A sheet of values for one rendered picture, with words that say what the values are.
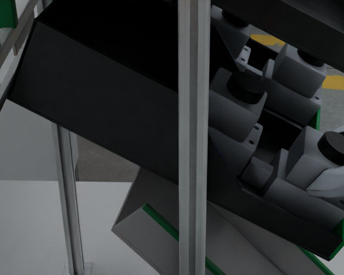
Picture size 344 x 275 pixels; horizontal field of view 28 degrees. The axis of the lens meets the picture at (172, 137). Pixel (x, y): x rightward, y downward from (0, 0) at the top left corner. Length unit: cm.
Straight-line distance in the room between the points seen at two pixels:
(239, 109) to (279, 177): 6
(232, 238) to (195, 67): 29
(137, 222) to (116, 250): 49
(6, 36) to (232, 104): 21
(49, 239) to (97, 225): 8
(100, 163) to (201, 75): 233
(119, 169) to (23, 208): 159
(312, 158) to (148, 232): 15
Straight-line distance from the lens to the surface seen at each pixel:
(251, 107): 54
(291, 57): 67
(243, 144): 55
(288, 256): 73
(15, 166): 167
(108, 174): 270
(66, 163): 89
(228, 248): 69
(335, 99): 327
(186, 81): 44
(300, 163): 53
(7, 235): 111
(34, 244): 108
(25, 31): 73
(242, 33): 67
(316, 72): 68
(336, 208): 55
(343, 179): 52
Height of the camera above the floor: 156
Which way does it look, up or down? 32 degrees down
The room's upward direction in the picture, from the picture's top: 1 degrees counter-clockwise
